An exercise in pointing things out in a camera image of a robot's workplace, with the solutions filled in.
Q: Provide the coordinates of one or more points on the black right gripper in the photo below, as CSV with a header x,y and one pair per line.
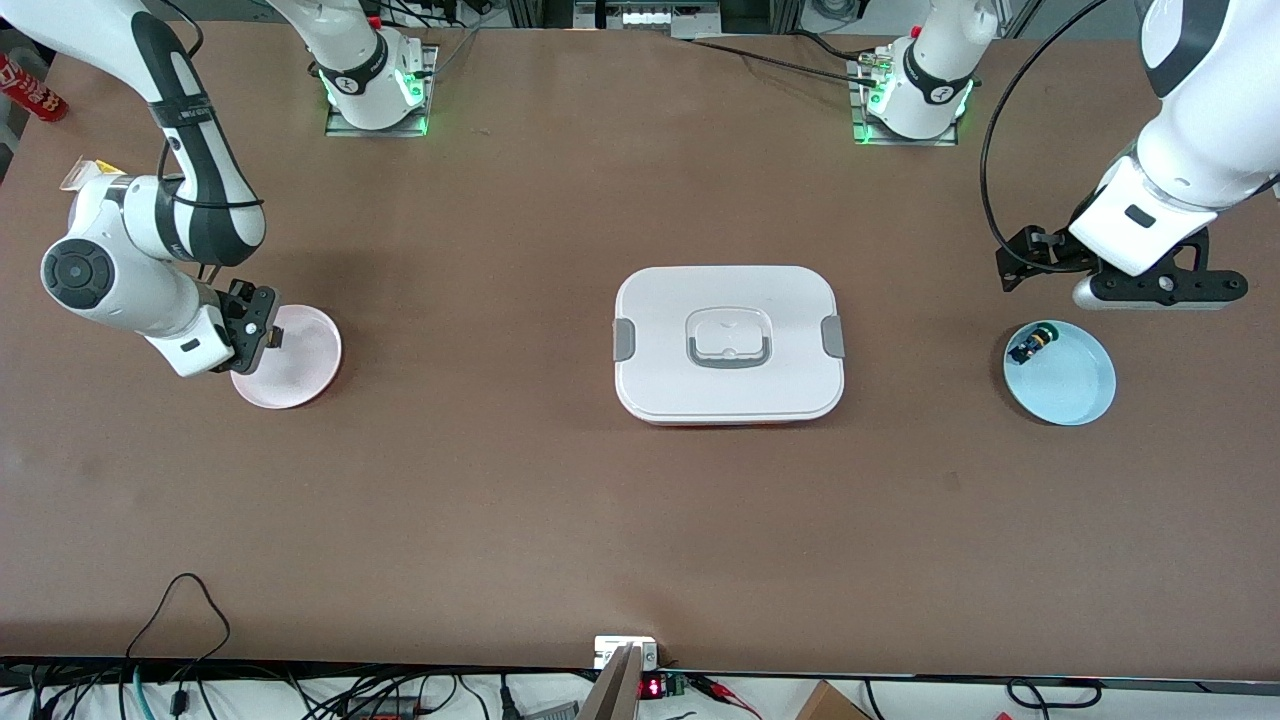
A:
x,y
243,318

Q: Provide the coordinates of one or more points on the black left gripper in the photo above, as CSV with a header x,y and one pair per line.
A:
x,y
1050,254

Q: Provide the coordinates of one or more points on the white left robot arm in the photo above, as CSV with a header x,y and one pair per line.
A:
x,y
1200,150

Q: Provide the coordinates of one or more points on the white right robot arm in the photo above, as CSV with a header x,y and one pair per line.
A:
x,y
110,290

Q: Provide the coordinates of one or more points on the pink round plate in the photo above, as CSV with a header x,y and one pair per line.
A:
x,y
305,360

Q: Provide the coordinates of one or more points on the black blue small connector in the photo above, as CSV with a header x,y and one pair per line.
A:
x,y
1032,345

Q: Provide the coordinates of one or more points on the light blue round plate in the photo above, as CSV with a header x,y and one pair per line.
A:
x,y
1075,380

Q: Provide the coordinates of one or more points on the yellow white small carton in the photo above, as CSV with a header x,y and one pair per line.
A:
x,y
85,172

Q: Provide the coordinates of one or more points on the white lidded lunch box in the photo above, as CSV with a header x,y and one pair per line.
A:
x,y
730,380

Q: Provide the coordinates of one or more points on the red drink can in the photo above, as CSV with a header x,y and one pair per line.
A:
x,y
30,90

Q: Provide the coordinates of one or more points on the white power strip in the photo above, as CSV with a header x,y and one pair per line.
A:
x,y
650,17

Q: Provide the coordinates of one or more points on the brown cardboard box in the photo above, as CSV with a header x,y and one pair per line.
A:
x,y
825,705

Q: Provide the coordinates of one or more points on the red digit display module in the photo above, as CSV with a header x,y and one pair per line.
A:
x,y
652,687

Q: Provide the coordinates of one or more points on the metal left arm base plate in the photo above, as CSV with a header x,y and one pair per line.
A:
x,y
856,120

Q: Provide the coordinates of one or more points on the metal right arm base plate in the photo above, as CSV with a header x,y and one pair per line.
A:
x,y
340,128

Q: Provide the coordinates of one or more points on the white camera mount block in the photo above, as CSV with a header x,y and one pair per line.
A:
x,y
605,650

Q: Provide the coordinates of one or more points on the aluminium camera mount bar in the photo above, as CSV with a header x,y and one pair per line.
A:
x,y
612,695

